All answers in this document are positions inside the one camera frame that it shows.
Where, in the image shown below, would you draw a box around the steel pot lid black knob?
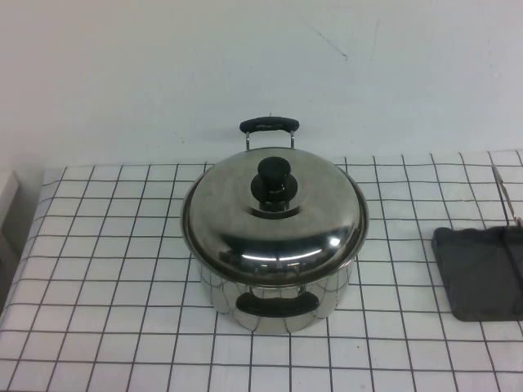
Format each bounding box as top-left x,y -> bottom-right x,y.
182,147 -> 366,287

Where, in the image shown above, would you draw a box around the white black grid tablecloth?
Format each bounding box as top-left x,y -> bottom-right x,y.
0,150 -> 523,392

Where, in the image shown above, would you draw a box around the white box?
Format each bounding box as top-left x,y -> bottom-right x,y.
0,169 -> 22,266

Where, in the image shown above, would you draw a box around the stainless steel pot black handles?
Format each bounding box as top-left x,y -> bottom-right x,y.
179,116 -> 371,336

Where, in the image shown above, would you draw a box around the grey lid rack wire frame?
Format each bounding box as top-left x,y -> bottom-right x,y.
431,163 -> 523,323

